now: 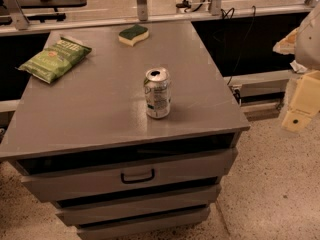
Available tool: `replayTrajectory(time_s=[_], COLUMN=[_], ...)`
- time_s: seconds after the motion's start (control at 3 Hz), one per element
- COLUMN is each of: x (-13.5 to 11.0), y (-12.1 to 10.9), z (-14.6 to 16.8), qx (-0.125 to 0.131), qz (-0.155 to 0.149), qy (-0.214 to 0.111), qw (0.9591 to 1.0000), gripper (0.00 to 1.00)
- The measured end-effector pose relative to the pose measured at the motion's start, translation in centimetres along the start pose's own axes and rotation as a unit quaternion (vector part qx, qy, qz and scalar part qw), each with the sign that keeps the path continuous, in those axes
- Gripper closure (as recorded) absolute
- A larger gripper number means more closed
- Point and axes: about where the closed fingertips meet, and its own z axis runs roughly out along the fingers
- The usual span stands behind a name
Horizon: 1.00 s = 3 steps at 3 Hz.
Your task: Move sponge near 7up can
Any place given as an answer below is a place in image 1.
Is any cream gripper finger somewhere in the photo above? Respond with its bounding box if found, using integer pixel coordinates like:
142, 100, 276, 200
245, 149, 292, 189
282, 71, 320, 132
273, 28, 298, 55

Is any green and yellow sponge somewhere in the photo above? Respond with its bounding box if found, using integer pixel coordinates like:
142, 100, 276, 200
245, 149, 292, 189
118, 24, 149, 47

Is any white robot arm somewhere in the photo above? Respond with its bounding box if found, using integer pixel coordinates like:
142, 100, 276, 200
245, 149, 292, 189
273, 4, 320, 132

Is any silver 7up soda can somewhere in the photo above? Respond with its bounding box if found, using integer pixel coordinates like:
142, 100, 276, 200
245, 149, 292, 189
144, 67, 171, 119

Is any grey drawer cabinet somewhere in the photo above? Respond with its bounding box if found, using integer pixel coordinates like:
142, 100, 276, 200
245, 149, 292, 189
1, 22, 249, 240

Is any green chip bag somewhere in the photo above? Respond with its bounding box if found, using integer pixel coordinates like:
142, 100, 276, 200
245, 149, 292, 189
18, 36, 92, 84

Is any white packet on rail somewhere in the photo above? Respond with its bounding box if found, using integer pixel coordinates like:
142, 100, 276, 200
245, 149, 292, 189
290, 60, 307, 74

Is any black hanging cable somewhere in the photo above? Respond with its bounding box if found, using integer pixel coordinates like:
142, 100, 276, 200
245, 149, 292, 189
220, 5, 257, 86

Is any black drawer handle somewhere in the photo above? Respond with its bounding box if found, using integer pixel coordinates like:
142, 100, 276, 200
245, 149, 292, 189
120, 169, 155, 185

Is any metal frame rail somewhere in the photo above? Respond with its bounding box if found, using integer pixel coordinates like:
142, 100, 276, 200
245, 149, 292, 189
1, 0, 319, 36

